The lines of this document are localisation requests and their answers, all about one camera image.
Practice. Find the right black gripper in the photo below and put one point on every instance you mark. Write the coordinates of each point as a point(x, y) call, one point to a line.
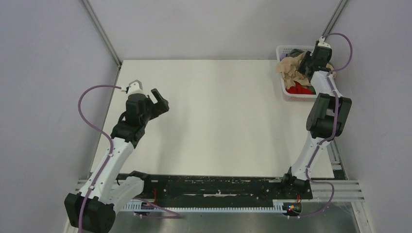
point(307, 57)

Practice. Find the white plastic laundry basket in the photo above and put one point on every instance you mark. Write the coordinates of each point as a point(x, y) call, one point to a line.
point(281, 52)

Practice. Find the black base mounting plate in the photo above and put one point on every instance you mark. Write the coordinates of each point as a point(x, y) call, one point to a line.
point(183, 191)

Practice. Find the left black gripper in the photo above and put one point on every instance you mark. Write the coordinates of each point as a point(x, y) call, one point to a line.
point(158, 108)

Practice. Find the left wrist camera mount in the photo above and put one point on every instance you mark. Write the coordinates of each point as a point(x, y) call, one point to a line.
point(135, 87)

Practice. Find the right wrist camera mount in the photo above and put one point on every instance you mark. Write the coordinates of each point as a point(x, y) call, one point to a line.
point(322, 43)

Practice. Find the aluminium frame rails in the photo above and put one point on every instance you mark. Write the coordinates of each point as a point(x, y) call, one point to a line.
point(344, 190)

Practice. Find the beige t-shirt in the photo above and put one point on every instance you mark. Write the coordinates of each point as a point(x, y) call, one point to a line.
point(288, 69)

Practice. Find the red t-shirt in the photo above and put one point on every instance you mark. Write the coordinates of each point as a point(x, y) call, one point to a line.
point(298, 89)

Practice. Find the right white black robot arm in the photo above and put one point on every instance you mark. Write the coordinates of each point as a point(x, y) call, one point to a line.
point(325, 121)

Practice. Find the white slotted cable duct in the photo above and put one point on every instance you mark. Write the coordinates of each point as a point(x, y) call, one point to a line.
point(137, 206)

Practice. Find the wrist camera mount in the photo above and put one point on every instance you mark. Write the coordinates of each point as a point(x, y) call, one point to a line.
point(322, 43)
point(135, 87)

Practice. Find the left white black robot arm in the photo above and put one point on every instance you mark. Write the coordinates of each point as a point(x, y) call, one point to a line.
point(95, 207)

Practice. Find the grey-green t-shirt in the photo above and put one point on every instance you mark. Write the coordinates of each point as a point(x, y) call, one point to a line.
point(298, 53)

